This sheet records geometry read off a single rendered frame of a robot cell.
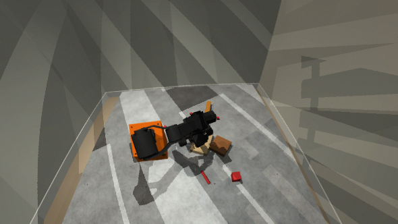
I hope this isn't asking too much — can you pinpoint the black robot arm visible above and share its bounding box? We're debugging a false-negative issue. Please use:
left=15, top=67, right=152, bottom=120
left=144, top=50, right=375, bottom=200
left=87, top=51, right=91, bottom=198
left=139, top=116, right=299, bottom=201
left=131, top=110, right=217, bottom=161

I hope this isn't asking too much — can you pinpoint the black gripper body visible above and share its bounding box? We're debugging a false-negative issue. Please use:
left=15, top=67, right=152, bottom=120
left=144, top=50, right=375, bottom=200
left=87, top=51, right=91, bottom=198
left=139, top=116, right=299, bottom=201
left=179, top=124, right=213, bottom=147

